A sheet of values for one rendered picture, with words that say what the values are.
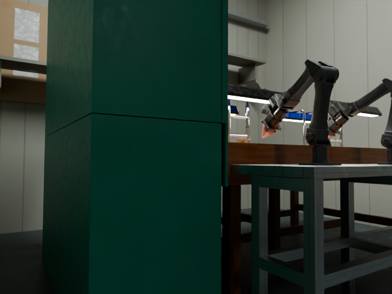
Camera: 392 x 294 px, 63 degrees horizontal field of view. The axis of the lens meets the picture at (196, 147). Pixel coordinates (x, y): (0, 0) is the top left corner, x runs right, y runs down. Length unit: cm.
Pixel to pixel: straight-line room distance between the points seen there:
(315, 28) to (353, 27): 53
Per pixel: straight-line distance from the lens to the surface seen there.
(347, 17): 435
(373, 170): 137
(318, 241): 113
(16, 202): 347
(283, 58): 483
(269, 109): 170
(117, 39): 118
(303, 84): 153
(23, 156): 345
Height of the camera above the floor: 69
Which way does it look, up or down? 2 degrees up
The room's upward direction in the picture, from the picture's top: straight up
